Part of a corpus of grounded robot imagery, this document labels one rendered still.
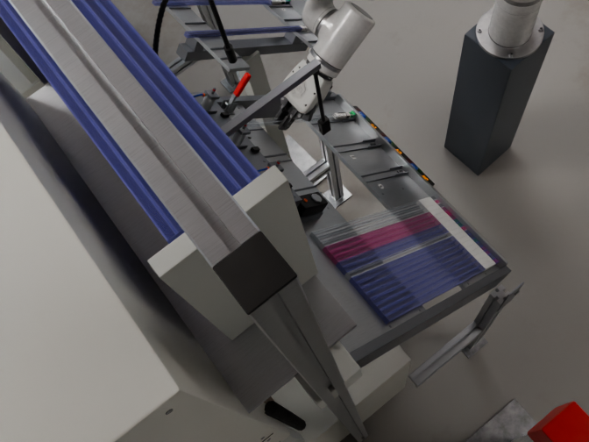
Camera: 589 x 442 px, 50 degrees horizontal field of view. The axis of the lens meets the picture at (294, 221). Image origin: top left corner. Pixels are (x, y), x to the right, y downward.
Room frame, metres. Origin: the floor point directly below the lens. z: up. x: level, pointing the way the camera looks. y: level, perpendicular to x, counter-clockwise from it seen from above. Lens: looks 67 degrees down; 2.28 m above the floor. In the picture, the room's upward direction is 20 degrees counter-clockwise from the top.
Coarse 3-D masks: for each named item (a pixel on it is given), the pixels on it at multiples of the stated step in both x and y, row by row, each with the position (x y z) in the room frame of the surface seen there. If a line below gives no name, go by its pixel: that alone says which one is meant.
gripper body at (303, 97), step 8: (304, 64) 0.89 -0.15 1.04; (312, 80) 0.84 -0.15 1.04; (320, 80) 0.83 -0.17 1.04; (328, 80) 0.83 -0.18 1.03; (296, 88) 0.85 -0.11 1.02; (304, 88) 0.84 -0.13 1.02; (312, 88) 0.83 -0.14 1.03; (320, 88) 0.82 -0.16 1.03; (328, 88) 0.82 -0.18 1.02; (288, 96) 0.85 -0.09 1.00; (296, 96) 0.83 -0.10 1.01; (304, 96) 0.82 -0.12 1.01; (312, 96) 0.81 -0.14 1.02; (296, 104) 0.82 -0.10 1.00; (304, 104) 0.81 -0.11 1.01; (312, 104) 0.80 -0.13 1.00; (304, 112) 0.79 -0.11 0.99
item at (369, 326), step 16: (240, 112) 0.85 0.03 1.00; (256, 128) 0.80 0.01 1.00; (256, 144) 0.74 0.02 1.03; (272, 144) 0.74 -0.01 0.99; (272, 160) 0.69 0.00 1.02; (288, 160) 0.69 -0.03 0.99; (288, 176) 0.64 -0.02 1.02; (304, 176) 0.64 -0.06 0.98; (304, 192) 0.59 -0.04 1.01; (320, 192) 0.59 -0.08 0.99; (304, 224) 0.50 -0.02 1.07; (320, 224) 0.50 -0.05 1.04; (336, 224) 0.50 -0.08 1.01; (320, 256) 0.41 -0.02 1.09; (320, 272) 0.37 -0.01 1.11; (336, 272) 0.37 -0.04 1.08; (336, 288) 0.33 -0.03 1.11; (352, 288) 0.33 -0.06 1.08; (352, 304) 0.29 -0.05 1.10; (368, 304) 0.29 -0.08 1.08; (368, 320) 0.26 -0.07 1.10; (400, 320) 0.25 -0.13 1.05; (352, 336) 0.23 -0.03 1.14; (368, 336) 0.22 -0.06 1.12
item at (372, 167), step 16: (336, 112) 0.91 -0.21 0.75; (336, 128) 0.84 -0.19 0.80; (352, 128) 0.85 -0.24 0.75; (336, 144) 0.77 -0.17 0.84; (352, 144) 0.78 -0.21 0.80; (368, 144) 0.78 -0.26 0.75; (352, 160) 0.71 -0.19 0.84; (368, 160) 0.72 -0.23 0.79; (384, 160) 0.72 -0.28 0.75; (368, 176) 0.65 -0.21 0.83; (384, 176) 0.66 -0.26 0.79; (400, 176) 0.66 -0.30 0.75; (384, 192) 0.60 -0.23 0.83; (400, 192) 0.60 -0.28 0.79; (416, 192) 0.61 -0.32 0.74; (464, 288) 0.31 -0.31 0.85
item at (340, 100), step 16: (336, 96) 0.97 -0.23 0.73; (368, 128) 0.84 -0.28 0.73; (384, 144) 0.78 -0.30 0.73; (400, 160) 0.71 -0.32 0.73; (416, 176) 0.65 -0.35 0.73; (432, 192) 0.60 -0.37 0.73; (448, 208) 0.54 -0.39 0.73; (464, 224) 0.49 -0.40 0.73; (480, 240) 0.43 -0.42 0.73; (496, 256) 0.38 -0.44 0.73
